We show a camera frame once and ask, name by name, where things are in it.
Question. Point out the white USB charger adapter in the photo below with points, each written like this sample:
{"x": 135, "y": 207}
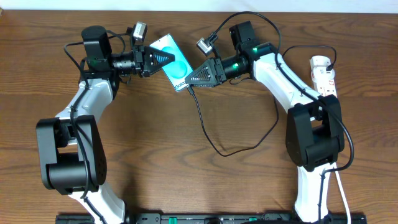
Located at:
{"x": 321, "y": 74}

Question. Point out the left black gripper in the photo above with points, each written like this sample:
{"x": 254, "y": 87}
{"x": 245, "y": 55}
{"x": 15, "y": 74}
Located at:
{"x": 143, "y": 62}

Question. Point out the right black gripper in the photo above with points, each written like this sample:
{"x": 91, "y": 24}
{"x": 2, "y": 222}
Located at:
{"x": 214, "y": 71}

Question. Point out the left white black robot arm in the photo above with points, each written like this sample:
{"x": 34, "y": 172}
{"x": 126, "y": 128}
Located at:
{"x": 71, "y": 154}

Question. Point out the blue screen Galaxy smartphone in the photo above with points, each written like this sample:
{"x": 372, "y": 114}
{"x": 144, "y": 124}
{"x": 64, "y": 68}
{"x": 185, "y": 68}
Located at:
{"x": 178, "y": 70}

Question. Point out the black mounting rail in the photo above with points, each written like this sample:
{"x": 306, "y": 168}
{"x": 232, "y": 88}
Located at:
{"x": 270, "y": 217}

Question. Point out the white power strip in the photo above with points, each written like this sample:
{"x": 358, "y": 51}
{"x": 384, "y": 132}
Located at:
{"x": 324, "y": 88}

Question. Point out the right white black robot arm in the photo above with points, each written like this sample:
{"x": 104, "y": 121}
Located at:
{"x": 315, "y": 131}

